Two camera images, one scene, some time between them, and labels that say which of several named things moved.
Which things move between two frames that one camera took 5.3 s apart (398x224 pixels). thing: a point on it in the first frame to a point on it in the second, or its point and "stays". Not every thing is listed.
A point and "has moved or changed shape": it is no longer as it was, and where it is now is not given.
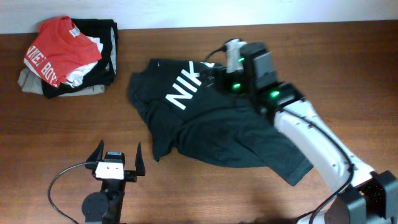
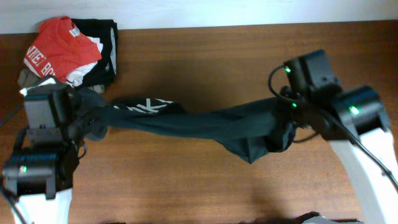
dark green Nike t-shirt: (191, 116) has moved or changed shape
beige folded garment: (32, 83) stays
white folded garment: (75, 77) stays
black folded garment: (106, 71) stays
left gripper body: (115, 185) to (83, 112)
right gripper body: (224, 83) to (296, 106)
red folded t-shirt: (58, 48) stays
